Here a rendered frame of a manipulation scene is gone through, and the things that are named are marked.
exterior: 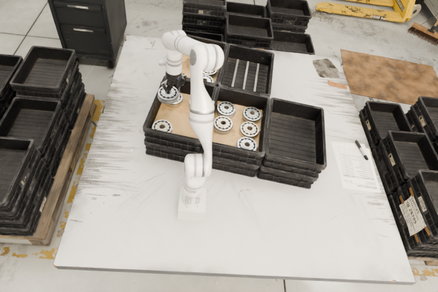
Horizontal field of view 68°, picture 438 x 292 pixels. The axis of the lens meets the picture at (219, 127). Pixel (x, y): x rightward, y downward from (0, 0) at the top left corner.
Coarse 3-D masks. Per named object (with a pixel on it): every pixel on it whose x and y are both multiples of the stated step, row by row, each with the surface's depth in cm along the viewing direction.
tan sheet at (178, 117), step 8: (184, 96) 184; (184, 104) 180; (160, 112) 174; (168, 112) 175; (176, 112) 176; (184, 112) 176; (168, 120) 172; (176, 120) 172; (184, 120) 173; (176, 128) 169; (184, 128) 169; (192, 136) 167
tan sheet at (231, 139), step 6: (240, 108) 183; (216, 114) 178; (240, 114) 180; (234, 120) 177; (240, 120) 178; (234, 126) 174; (258, 126) 176; (216, 132) 170; (234, 132) 172; (216, 138) 168; (222, 138) 168; (228, 138) 169; (234, 138) 169; (240, 138) 170; (258, 138) 171; (228, 144) 166; (234, 144) 167
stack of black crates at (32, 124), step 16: (16, 96) 213; (16, 112) 214; (32, 112) 219; (48, 112) 221; (64, 112) 222; (0, 128) 198; (16, 128) 210; (32, 128) 211; (48, 128) 200; (64, 128) 227; (48, 144) 204; (64, 144) 228; (48, 160) 205
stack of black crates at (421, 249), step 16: (416, 176) 204; (432, 176) 206; (400, 192) 216; (416, 192) 202; (432, 192) 205; (432, 208) 187; (400, 224) 213; (432, 224) 187; (432, 240) 187; (416, 256) 212; (432, 256) 213
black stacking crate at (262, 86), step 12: (240, 48) 204; (228, 60) 209; (240, 60) 210; (252, 60) 209; (264, 60) 207; (228, 72) 201; (240, 72) 203; (252, 72) 204; (264, 72) 205; (228, 84) 195; (240, 84) 196; (252, 84) 197; (264, 84) 199
